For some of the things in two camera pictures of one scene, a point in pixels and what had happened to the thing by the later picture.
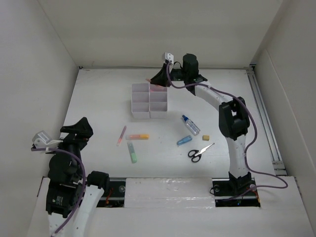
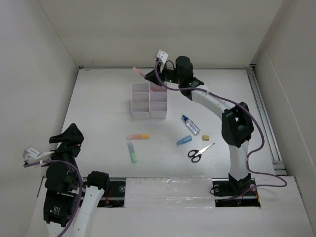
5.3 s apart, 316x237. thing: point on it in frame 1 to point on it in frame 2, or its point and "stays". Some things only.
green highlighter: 133,153 stays
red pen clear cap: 158,89 stays
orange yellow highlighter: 138,137 stays
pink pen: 121,135 to 135,69
